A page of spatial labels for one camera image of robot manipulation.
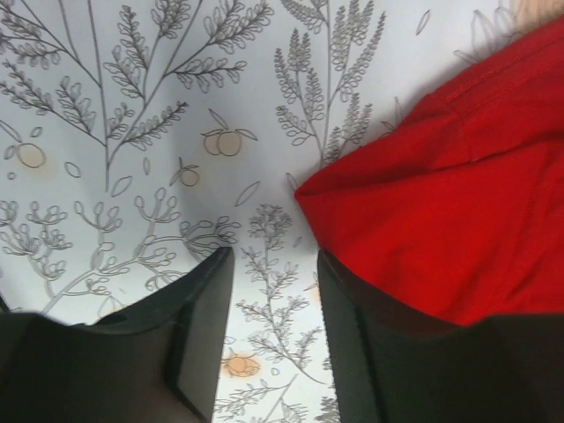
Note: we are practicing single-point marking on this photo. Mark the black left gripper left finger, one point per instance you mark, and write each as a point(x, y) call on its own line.
point(157, 360)

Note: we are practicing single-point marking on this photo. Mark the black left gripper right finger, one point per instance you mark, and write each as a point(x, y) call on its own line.
point(392, 363)

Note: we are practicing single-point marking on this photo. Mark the red t shirt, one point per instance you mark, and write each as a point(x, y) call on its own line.
point(458, 212)

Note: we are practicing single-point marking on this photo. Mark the floral patterned table mat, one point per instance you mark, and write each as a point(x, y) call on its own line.
point(139, 136)

